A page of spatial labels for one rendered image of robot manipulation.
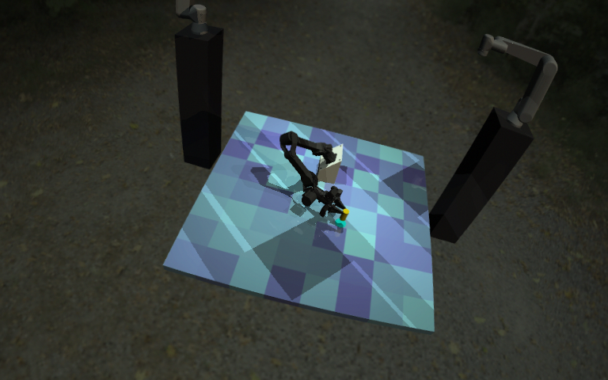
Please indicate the yellow cylinder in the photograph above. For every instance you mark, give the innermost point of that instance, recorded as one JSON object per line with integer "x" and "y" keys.
{"x": 344, "y": 216}

